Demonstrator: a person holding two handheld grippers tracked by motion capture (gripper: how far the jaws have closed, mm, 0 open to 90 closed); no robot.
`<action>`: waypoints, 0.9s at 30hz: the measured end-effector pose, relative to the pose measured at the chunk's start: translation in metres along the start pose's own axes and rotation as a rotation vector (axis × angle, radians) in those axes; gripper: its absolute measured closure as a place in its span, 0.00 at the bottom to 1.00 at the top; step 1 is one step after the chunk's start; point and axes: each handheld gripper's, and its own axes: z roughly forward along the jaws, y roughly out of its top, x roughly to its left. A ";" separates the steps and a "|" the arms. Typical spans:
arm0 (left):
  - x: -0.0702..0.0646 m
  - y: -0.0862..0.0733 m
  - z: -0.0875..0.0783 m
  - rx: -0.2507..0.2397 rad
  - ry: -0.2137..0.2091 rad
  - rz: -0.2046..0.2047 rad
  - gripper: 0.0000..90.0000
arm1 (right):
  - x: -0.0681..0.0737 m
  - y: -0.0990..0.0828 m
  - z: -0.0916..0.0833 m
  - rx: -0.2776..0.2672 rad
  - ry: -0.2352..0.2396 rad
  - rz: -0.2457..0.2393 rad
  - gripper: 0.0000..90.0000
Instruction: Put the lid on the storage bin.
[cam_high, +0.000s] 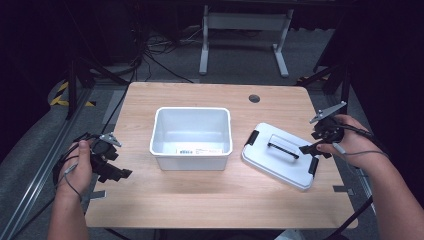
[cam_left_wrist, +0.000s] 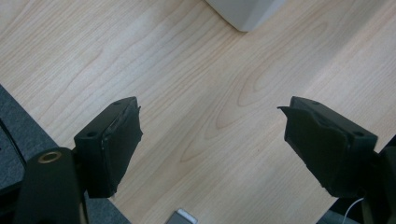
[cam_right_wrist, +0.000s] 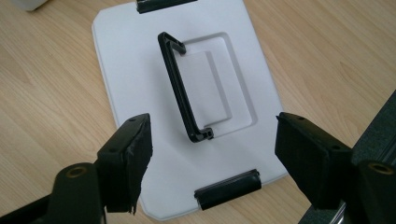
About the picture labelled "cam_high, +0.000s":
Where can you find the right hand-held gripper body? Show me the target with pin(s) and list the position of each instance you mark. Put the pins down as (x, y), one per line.
(328, 130)

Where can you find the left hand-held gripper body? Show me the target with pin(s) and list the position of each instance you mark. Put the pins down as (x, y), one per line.
(104, 151)

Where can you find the white plastic storage box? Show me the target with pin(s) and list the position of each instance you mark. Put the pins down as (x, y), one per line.
(191, 133)

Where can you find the person's left hand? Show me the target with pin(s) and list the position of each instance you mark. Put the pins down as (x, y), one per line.
(75, 170)

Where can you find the person's right hand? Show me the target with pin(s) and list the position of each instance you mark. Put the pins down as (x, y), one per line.
(358, 146)

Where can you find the grey tape piece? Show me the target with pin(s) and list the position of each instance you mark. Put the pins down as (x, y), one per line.
(343, 189)
(98, 194)

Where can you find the black tripod stand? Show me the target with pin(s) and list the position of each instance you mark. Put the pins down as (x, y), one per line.
(75, 86)
(336, 78)

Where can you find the yellow black hazard tape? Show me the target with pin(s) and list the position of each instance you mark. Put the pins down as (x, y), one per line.
(61, 96)

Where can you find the grey metal floor rail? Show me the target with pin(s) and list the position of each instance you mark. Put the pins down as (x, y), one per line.
(36, 173)

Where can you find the grey metal desk frame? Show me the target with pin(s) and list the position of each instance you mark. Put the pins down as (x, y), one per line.
(245, 21)

